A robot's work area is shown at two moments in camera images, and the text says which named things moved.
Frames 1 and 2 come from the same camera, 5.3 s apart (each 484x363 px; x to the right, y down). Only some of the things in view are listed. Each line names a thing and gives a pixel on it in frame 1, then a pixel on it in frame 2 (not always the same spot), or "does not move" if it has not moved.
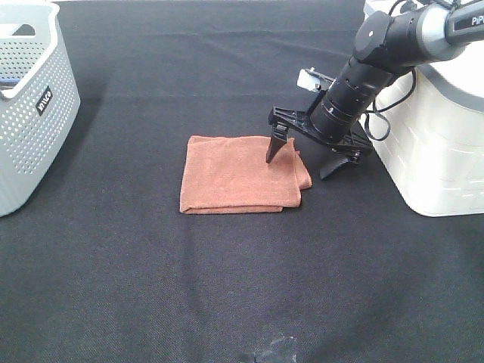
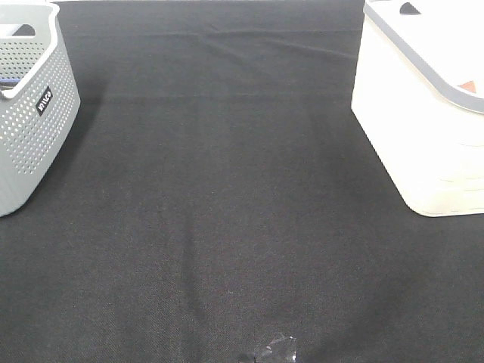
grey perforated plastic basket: x=39 y=96 does not move
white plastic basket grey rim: x=427 y=128 does not move
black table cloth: x=103 y=267 does not move
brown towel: x=231 y=175 → x=470 y=85
